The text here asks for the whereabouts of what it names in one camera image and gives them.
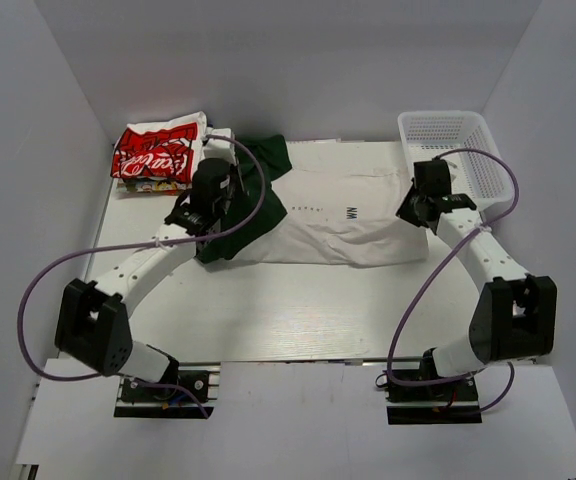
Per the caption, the white green raglan t-shirt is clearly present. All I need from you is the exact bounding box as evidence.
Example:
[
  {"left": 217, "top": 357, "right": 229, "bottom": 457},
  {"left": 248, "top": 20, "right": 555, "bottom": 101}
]
[{"left": 197, "top": 135, "right": 429, "bottom": 267}]

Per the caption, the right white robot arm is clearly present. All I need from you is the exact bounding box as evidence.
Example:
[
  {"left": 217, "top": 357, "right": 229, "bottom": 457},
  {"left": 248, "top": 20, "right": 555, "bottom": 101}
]
[{"left": 387, "top": 156, "right": 558, "bottom": 399}]

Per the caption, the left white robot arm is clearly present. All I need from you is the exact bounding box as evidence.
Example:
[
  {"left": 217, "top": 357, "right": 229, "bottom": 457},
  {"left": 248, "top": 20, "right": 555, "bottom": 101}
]
[{"left": 55, "top": 158, "right": 241, "bottom": 399}]

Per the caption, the white plastic mesh basket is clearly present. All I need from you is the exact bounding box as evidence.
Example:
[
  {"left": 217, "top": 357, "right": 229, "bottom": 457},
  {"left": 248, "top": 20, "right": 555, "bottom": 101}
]
[{"left": 398, "top": 110, "right": 514, "bottom": 211}]

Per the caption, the red white folded t-shirt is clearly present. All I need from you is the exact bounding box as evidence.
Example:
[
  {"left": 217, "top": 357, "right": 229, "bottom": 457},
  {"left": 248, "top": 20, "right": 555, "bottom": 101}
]
[{"left": 110, "top": 111, "right": 207, "bottom": 184}]

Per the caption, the cartoon print folded t-shirt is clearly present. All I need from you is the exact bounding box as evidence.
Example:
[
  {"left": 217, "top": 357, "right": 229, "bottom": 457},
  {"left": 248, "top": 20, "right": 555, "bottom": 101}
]
[{"left": 115, "top": 178, "right": 190, "bottom": 196}]

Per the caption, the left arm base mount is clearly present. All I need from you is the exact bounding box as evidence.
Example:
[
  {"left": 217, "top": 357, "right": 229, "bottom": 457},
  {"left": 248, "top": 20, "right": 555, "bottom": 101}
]
[{"left": 114, "top": 364, "right": 221, "bottom": 420}]

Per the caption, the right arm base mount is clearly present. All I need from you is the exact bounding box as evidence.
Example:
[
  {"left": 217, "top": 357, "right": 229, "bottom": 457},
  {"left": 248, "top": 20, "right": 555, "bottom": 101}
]
[{"left": 375, "top": 371, "right": 482, "bottom": 426}]

